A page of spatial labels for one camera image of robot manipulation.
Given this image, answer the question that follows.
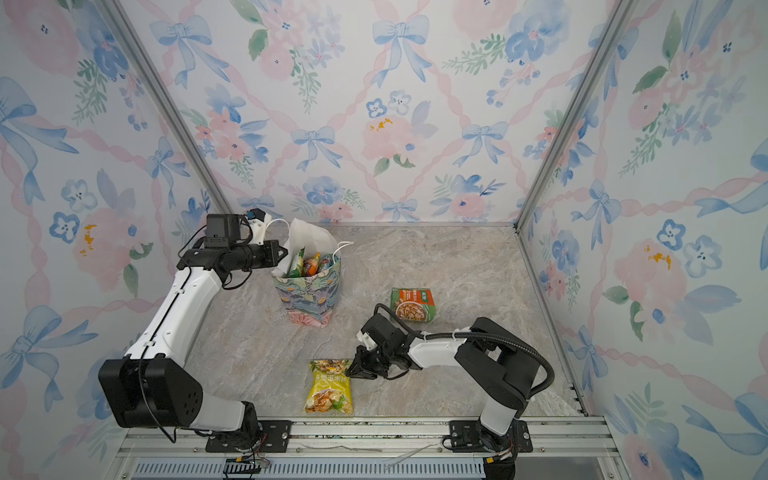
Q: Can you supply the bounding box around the orange Fox's fruits candy bag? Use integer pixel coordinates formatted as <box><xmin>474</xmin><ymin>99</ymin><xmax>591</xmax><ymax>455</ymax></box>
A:
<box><xmin>302</xmin><ymin>253</ymin><xmax>322</xmax><ymax>277</ymax></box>

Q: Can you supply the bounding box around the green orange noodle snack packet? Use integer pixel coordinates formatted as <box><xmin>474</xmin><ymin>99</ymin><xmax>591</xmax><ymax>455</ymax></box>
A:
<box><xmin>390</xmin><ymin>288</ymin><xmax>437</xmax><ymax>323</ymax></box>

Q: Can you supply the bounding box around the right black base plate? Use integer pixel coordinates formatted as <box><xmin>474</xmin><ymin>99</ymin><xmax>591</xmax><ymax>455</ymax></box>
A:
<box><xmin>443</xmin><ymin>419</ymin><xmax>533</xmax><ymax>455</ymax></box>

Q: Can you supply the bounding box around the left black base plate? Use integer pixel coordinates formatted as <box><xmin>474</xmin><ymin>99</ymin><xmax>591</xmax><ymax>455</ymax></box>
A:
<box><xmin>205</xmin><ymin>420</ymin><xmax>293</xmax><ymax>454</ymax></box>

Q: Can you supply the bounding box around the aluminium front frame rail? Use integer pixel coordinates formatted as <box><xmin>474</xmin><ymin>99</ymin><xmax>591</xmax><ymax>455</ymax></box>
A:
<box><xmin>106</xmin><ymin>417</ymin><xmax>629</xmax><ymax>479</ymax></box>

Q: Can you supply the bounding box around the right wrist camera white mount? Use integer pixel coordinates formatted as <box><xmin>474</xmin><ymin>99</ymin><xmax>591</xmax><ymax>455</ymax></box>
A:
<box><xmin>356</xmin><ymin>331</ymin><xmax>377</xmax><ymax>351</ymax></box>

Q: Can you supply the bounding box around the yellow chips snack bag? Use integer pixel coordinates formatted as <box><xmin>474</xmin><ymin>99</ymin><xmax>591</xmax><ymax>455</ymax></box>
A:
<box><xmin>304</xmin><ymin>359</ymin><xmax>354</xmax><ymax>415</ymax></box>

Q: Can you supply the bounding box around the right black corrugated cable hose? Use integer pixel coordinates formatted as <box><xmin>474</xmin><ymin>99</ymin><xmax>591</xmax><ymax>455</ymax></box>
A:
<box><xmin>373</xmin><ymin>302</ymin><xmax>556</xmax><ymax>400</ymax></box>

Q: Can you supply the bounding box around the floral paper gift bag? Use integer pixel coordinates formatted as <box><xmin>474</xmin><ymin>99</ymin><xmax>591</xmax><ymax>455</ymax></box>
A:
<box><xmin>272</xmin><ymin>219</ymin><xmax>354</xmax><ymax>328</ymax></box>

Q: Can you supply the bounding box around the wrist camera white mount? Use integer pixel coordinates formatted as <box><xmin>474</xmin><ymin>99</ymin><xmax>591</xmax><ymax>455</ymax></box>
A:
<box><xmin>245</xmin><ymin>208</ymin><xmax>273</xmax><ymax>245</ymax></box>
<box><xmin>356</xmin><ymin>331</ymin><xmax>377</xmax><ymax>351</ymax></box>

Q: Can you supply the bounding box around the corner aluminium post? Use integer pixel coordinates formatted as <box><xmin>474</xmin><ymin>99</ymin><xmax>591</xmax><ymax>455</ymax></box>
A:
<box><xmin>515</xmin><ymin>0</ymin><xmax>636</xmax><ymax>235</ymax></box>
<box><xmin>95</xmin><ymin>0</ymin><xmax>234</xmax><ymax>214</ymax></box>

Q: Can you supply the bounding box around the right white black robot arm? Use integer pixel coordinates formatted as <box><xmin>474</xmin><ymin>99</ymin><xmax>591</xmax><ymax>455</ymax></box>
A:
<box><xmin>345</xmin><ymin>313</ymin><xmax>553</xmax><ymax>454</ymax></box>

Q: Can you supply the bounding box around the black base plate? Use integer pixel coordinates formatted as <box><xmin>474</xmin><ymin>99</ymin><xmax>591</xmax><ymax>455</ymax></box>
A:
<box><xmin>205</xmin><ymin>420</ymin><xmax>293</xmax><ymax>454</ymax></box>
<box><xmin>443</xmin><ymin>419</ymin><xmax>533</xmax><ymax>455</ymax></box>

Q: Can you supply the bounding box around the teal pink Fox's candy bag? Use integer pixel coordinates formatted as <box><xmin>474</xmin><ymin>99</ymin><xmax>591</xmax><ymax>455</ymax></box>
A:
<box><xmin>318</xmin><ymin>254</ymin><xmax>336</xmax><ymax>273</ymax></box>

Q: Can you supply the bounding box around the green snack bag back side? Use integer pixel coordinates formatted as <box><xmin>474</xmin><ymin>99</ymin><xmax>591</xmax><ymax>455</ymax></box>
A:
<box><xmin>286</xmin><ymin>248</ymin><xmax>306</xmax><ymax>278</ymax></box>

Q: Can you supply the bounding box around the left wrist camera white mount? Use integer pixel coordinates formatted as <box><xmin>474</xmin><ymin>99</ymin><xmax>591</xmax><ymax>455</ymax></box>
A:
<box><xmin>245</xmin><ymin>208</ymin><xmax>273</xmax><ymax>245</ymax></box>

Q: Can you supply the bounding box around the right corner aluminium post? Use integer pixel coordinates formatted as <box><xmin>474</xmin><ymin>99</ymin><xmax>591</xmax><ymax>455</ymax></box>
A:
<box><xmin>515</xmin><ymin>0</ymin><xmax>636</xmax><ymax>235</ymax></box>

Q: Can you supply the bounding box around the left corner aluminium post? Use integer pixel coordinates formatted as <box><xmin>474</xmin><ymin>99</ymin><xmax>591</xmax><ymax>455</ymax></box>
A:
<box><xmin>95</xmin><ymin>0</ymin><xmax>234</xmax><ymax>214</ymax></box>

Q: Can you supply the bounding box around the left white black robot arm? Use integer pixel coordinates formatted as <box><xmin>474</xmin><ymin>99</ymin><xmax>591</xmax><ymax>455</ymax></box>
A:
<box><xmin>98</xmin><ymin>240</ymin><xmax>288</xmax><ymax>451</ymax></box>

